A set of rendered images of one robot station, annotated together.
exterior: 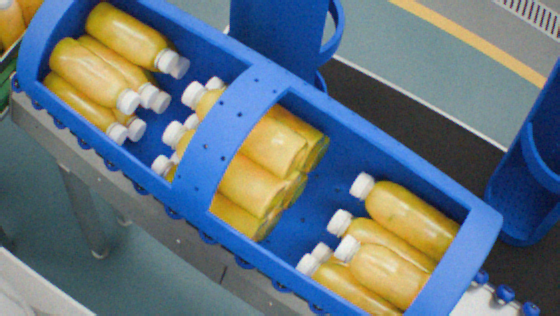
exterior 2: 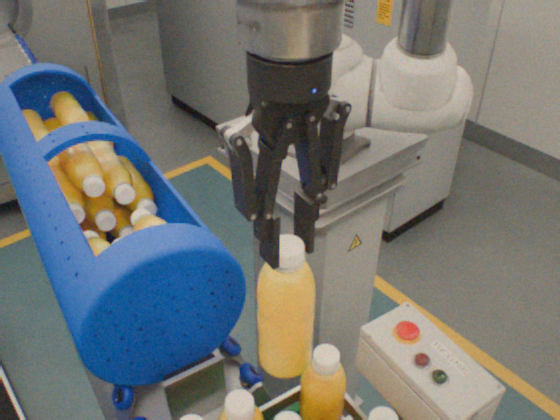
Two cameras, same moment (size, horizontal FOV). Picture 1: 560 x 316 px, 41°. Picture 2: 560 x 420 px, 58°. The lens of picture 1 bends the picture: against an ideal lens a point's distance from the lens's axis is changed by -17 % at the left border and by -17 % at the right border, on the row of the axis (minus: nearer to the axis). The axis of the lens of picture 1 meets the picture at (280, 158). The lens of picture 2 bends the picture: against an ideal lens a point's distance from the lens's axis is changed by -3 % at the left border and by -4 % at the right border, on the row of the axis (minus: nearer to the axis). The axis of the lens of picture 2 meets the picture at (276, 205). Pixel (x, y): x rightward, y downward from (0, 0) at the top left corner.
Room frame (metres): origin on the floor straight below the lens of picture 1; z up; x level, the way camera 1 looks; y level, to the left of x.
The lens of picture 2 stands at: (1.20, 0.88, 1.72)
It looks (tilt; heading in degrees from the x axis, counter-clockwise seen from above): 36 degrees down; 211
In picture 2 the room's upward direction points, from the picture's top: straight up
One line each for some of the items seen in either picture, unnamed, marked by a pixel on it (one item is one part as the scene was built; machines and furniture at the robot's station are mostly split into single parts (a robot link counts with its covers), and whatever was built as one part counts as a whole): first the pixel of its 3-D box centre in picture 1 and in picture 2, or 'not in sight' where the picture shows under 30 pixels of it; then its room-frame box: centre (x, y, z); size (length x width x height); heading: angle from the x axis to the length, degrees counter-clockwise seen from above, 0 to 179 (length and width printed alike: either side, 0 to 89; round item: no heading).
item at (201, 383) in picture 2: not in sight; (194, 390); (0.85, 0.52, 0.99); 0.10 x 0.02 x 0.12; 154
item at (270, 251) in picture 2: not in sight; (269, 236); (0.84, 0.66, 1.37); 0.03 x 0.01 x 0.07; 64
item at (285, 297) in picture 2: not in sight; (285, 311); (0.82, 0.66, 1.23); 0.07 x 0.07 x 0.19
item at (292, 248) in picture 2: not in sight; (286, 251); (0.82, 0.66, 1.33); 0.04 x 0.04 x 0.02
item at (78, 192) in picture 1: (85, 211); not in sight; (0.75, 0.49, 0.31); 0.06 x 0.06 x 0.63; 64
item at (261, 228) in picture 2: not in sight; (254, 222); (0.85, 0.65, 1.39); 0.03 x 0.01 x 0.05; 154
